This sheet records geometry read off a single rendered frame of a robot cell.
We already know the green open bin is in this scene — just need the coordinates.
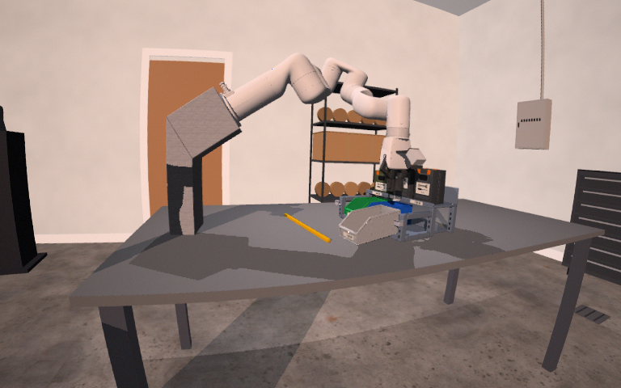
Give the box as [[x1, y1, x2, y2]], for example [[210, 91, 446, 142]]
[[345, 196, 392, 215]]

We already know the yellow bar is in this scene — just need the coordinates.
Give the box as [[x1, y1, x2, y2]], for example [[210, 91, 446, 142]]
[[284, 213, 331, 243]]

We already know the blue open bin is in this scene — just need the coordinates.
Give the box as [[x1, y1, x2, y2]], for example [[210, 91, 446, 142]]
[[366, 200, 412, 225]]

